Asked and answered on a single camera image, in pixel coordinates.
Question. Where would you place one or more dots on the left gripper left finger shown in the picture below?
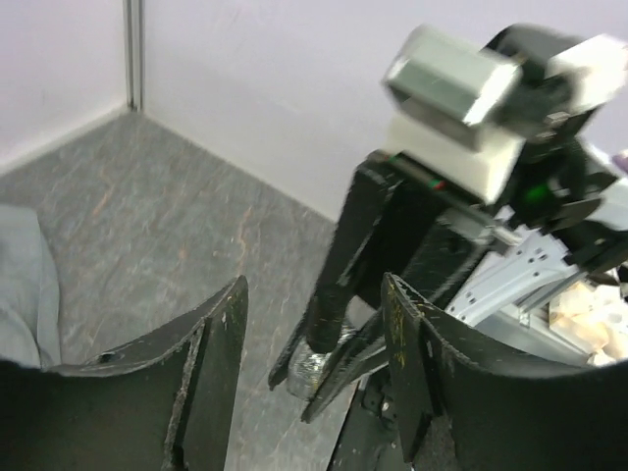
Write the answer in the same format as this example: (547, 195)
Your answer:
(163, 401)

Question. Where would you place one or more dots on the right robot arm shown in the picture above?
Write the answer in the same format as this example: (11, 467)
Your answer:
(563, 212)

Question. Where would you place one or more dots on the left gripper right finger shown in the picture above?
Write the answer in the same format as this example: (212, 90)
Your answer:
(507, 409)

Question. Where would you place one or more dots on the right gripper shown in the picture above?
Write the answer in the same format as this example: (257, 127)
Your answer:
(389, 222)

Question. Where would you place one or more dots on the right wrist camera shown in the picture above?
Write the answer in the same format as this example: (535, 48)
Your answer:
(448, 93)

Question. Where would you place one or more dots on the grey shirt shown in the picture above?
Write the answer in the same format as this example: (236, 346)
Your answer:
(30, 292)

